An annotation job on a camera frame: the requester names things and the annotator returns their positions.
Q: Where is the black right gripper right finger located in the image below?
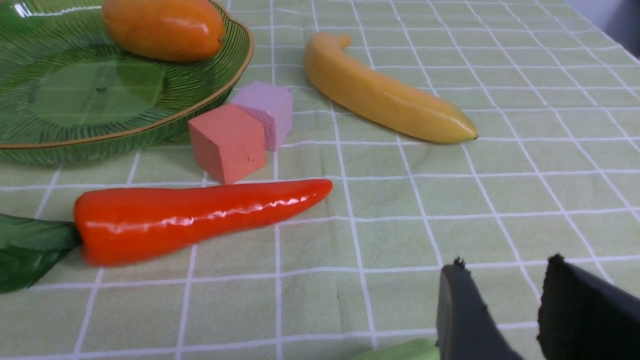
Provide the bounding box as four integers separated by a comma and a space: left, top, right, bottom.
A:
537, 254, 640, 360

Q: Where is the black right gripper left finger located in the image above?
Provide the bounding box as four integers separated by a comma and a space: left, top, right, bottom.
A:
436, 257, 522, 360

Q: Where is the green toy cucumber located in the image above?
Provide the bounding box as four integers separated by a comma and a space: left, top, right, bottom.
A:
352, 338, 441, 360

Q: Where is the yellow toy banana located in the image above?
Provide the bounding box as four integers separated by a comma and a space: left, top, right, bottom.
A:
303, 32, 479, 144

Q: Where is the red toy carrot with leaves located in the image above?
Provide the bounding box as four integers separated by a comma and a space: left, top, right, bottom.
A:
0, 178, 333, 294

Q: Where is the orange toy mango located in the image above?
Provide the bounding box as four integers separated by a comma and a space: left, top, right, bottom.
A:
102, 0, 226, 63

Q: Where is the green checkered tablecloth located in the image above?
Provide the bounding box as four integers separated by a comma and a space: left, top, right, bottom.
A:
1, 0, 639, 360

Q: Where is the pink foam cube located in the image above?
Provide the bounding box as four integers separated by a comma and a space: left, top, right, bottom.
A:
230, 80, 294, 152

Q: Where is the salmon foam cube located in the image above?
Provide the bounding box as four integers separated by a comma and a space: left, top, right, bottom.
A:
189, 104, 266, 185

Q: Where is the green glass leaf plate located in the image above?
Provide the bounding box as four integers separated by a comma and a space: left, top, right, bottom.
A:
0, 0, 255, 165

